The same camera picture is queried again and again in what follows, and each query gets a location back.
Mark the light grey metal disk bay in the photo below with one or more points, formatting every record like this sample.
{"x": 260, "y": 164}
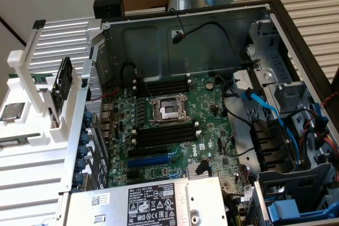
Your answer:
{"x": 275, "y": 59}

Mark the metal CPU socket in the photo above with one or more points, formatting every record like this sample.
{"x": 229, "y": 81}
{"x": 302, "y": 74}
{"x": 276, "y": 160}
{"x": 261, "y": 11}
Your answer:
{"x": 169, "y": 109}

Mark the silver power supply unit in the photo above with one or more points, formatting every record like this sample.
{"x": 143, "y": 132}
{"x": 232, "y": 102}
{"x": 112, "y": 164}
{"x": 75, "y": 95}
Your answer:
{"x": 106, "y": 210}

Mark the green motherboard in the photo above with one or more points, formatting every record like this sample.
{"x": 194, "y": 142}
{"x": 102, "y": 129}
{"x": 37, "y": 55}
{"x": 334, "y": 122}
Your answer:
{"x": 206, "y": 130}

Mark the open grey PC case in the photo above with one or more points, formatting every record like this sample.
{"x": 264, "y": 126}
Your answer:
{"x": 148, "y": 48}

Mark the blue slot clip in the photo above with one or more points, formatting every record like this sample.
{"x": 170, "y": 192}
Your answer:
{"x": 79, "y": 179}
{"x": 83, "y": 150}
{"x": 81, "y": 164}
{"x": 84, "y": 137}
{"x": 88, "y": 117}

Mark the long black expansion slot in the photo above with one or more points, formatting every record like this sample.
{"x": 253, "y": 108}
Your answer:
{"x": 148, "y": 151}

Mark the long blue expansion slot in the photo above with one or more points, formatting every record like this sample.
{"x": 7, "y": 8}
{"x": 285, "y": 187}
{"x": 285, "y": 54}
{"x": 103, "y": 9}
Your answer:
{"x": 148, "y": 161}

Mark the black hard disk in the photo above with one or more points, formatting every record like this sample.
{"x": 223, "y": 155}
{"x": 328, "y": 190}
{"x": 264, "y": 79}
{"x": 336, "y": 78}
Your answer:
{"x": 64, "y": 77}

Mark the dark grey disk bay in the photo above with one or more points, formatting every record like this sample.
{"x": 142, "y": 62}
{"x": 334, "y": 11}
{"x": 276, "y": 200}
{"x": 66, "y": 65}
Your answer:
{"x": 291, "y": 181}

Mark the silver finned heatsink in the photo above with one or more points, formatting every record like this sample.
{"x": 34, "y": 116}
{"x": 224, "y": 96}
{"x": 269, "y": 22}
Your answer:
{"x": 192, "y": 170}

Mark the black plastic card guide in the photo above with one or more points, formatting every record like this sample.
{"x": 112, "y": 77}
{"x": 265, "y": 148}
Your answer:
{"x": 267, "y": 141}

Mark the blue plastic latch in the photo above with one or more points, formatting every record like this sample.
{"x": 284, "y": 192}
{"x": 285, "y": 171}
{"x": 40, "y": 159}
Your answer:
{"x": 283, "y": 210}

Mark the graphics card with metal bracket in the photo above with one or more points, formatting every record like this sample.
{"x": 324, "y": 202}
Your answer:
{"x": 53, "y": 116}

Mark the silver CPU chip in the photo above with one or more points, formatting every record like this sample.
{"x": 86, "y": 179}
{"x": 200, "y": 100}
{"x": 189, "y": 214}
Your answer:
{"x": 12, "y": 111}

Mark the thin metal locking lever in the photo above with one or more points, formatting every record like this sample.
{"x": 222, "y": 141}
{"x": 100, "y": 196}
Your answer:
{"x": 145, "y": 86}

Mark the round coin battery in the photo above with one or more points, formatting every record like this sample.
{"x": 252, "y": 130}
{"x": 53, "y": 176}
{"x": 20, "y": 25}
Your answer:
{"x": 210, "y": 85}

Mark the short black expansion slot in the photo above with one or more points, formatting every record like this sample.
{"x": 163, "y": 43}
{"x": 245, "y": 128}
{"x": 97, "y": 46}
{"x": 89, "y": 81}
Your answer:
{"x": 133, "y": 174}

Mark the white plastic parts rack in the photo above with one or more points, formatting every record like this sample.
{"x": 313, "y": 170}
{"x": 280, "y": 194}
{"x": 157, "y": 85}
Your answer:
{"x": 63, "y": 133}

